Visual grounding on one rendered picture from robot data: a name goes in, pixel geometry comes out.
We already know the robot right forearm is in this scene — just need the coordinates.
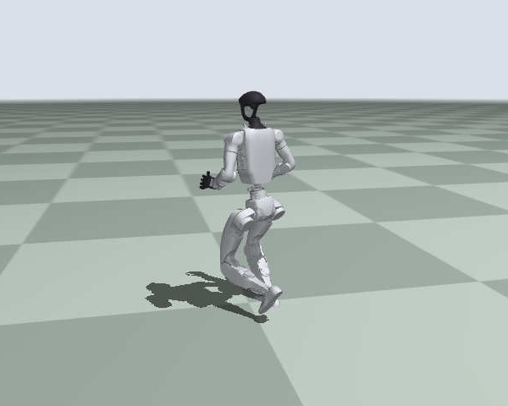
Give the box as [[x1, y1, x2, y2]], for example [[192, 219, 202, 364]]
[[273, 162, 285, 178]]

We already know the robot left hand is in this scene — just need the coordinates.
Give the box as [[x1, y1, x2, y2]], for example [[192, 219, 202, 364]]
[[200, 171, 215, 189]]

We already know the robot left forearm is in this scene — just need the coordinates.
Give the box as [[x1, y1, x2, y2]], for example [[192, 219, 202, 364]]
[[209, 169, 228, 189]]

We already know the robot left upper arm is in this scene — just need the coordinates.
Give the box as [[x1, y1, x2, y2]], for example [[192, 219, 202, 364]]
[[221, 131, 244, 183]]

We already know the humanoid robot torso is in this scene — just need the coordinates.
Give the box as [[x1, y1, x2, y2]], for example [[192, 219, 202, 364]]
[[236, 124, 275, 222]]

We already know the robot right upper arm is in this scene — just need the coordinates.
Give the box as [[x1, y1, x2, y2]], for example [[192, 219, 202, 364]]
[[273, 129, 295, 173]]

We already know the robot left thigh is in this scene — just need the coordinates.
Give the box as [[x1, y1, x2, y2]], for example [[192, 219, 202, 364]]
[[220, 207, 256, 268]]

